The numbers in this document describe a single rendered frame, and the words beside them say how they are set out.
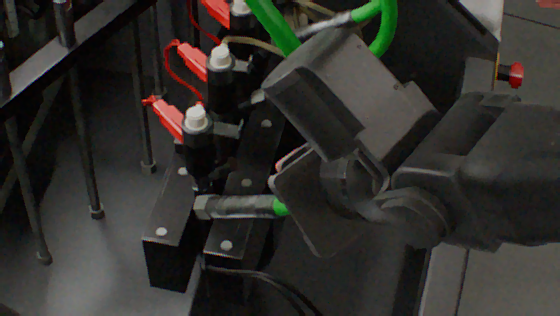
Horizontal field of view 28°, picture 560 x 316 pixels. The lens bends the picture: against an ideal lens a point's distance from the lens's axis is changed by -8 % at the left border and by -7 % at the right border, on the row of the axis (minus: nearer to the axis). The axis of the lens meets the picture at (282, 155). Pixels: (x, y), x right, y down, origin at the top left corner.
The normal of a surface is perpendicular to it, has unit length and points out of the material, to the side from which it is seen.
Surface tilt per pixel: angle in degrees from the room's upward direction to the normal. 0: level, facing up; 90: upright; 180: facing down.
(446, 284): 0
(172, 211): 0
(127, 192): 0
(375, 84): 37
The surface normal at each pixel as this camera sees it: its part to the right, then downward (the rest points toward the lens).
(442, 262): 0.00, -0.67
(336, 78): 0.34, -0.17
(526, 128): -0.53, -0.74
